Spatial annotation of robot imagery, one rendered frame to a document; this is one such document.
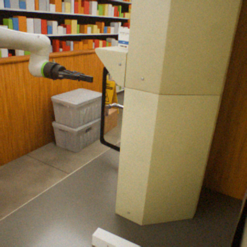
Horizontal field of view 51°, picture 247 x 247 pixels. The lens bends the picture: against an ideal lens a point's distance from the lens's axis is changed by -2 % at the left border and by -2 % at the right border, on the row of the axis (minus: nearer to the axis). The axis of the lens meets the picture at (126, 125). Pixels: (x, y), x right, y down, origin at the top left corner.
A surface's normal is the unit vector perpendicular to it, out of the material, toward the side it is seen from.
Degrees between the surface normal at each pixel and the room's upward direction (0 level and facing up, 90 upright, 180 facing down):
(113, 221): 0
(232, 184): 90
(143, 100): 90
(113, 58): 90
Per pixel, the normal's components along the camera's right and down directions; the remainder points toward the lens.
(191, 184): 0.26, 0.39
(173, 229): 0.07, -0.92
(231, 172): -0.51, 0.29
